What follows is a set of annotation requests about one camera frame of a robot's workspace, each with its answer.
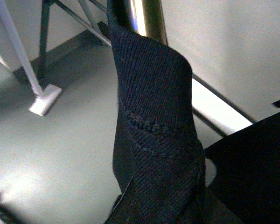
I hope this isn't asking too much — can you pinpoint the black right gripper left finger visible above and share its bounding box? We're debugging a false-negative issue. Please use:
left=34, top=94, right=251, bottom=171
left=0, top=205, right=21, bottom=224

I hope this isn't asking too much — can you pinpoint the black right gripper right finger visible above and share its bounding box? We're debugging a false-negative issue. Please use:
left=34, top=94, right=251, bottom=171
left=205, top=112, right=280, bottom=224

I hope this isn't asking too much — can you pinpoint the black printed t-shirt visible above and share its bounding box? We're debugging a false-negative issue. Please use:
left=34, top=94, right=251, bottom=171
left=106, top=0, right=241, bottom=224

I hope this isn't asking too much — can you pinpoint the white metal frame leg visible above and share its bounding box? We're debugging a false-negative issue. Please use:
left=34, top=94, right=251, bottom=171
left=0, top=0, right=62, bottom=116

